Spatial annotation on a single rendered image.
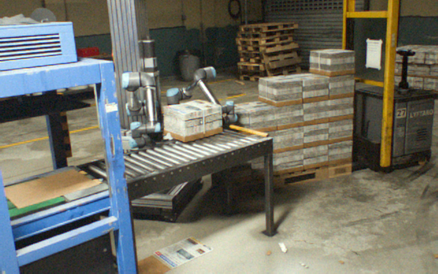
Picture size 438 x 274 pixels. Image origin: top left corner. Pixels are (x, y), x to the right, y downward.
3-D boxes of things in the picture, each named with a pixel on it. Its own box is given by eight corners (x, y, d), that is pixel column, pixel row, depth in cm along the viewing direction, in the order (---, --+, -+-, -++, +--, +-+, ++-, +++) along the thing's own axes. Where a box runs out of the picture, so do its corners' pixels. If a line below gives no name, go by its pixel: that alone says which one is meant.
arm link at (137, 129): (144, 120, 343) (146, 134, 346) (130, 122, 341) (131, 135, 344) (145, 122, 335) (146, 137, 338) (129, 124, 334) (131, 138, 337)
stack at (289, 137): (211, 185, 467) (206, 107, 445) (308, 167, 505) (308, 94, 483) (224, 199, 432) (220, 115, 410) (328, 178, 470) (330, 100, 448)
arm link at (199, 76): (191, 67, 394) (220, 111, 379) (200, 66, 401) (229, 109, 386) (185, 75, 402) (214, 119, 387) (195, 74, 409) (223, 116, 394)
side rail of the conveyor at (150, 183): (268, 151, 352) (268, 136, 348) (273, 153, 347) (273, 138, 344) (111, 203, 271) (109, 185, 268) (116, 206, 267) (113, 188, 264)
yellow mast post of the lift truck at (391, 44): (377, 164, 476) (385, -11, 430) (384, 163, 479) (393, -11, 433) (383, 166, 468) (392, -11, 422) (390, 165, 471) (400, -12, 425)
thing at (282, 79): (259, 79, 456) (259, 77, 456) (283, 75, 466) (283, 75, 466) (276, 83, 423) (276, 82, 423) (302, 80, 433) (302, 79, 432)
